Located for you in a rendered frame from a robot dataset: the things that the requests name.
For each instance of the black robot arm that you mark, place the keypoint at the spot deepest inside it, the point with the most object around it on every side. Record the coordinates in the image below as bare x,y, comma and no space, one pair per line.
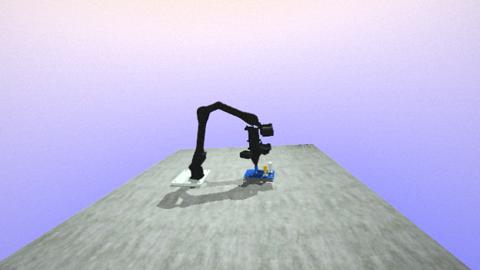
203,112

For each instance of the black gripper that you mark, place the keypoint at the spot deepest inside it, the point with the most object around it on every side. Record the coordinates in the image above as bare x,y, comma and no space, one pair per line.
254,156

